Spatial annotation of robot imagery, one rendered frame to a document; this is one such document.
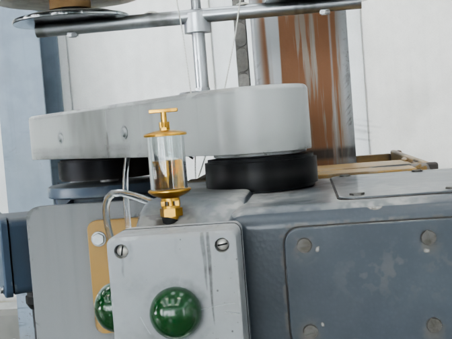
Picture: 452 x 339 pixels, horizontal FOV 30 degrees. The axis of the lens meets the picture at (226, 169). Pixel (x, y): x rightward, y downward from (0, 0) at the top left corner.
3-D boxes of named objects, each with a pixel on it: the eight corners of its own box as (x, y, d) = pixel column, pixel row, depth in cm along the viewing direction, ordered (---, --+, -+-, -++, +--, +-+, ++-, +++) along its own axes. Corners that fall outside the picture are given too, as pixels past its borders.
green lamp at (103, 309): (91, 339, 49) (86, 288, 49) (103, 326, 52) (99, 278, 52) (133, 336, 49) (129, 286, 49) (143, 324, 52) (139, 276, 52)
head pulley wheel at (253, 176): (200, 196, 64) (197, 163, 64) (213, 186, 73) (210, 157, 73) (319, 187, 63) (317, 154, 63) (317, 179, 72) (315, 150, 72)
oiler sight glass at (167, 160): (147, 191, 55) (142, 138, 55) (154, 188, 58) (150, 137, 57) (185, 188, 55) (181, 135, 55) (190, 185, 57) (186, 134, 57)
